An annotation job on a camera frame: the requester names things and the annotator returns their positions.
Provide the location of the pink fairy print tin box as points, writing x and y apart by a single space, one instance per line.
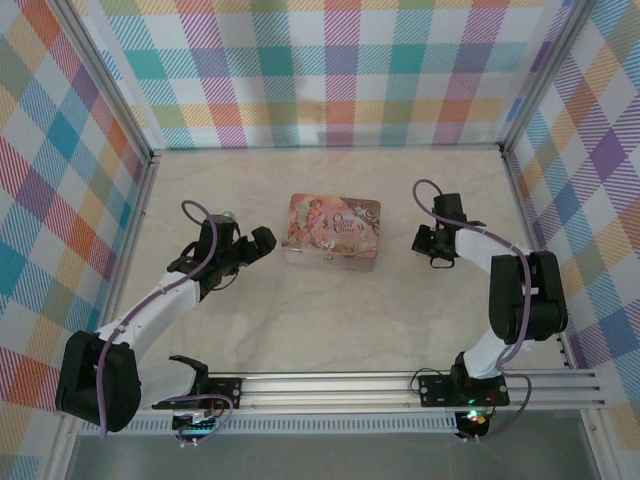
330 225

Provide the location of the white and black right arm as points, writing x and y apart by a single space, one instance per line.
545 300

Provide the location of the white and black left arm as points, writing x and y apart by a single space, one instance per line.
155 312

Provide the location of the small electronics board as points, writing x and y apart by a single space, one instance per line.
197 425
475 420

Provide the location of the grey metal sheet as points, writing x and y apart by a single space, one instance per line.
325 460

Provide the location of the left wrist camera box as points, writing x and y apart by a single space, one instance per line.
220 227

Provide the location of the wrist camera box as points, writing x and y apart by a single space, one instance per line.
450 206
220 227

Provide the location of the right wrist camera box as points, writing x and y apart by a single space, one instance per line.
450 206

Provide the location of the aluminium frame rail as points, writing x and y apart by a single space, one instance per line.
325 148

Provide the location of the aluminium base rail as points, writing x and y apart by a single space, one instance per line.
325 390

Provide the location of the aluminium frame post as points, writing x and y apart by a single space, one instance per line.
543 75
112 82

